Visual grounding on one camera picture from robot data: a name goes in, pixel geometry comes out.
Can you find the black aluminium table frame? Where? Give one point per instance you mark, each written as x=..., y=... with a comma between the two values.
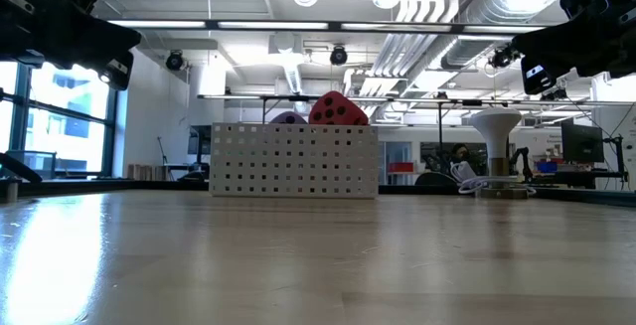
x=571, y=196

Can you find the large red foam die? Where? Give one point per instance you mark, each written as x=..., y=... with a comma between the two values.
x=337, y=111

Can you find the white mushroom-shaped lamp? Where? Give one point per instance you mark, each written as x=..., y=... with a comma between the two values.
x=496, y=126

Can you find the person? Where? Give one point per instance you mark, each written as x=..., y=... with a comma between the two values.
x=459, y=155

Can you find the black computer monitor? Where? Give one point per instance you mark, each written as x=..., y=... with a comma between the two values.
x=582, y=143

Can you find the red box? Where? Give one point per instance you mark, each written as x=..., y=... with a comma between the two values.
x=400, y=168

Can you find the black background robot arm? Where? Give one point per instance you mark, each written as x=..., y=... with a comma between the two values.
x=522, y=158

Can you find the black ceiling-mounted camera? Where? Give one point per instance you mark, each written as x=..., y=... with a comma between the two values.
x=502, y=57
x=174, y=60
x=339, y=55
x=554, y=95

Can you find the black office chair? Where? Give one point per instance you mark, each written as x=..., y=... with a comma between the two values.
x=434, y=180

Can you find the black background gantry frame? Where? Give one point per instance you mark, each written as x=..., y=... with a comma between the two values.
x=278, y=98

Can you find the white perforated metal basket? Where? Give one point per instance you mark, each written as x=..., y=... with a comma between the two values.
x=293, y=161

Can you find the blue box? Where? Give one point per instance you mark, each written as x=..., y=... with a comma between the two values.
x=546, y=167

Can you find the large window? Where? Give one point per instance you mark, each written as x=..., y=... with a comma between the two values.
x=64, y=116

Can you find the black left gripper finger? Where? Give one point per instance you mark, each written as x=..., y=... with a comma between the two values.
x=116, y=71

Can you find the ceiling light strip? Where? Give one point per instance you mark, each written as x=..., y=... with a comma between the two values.
x=273, y=25

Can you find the large purple foam die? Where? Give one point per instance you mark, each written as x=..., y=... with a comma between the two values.
x=287, y=117

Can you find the silver ventilation duct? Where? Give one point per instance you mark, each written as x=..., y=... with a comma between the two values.
x=472, y=17

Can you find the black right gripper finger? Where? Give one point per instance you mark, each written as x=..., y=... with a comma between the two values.
x=539, y=76

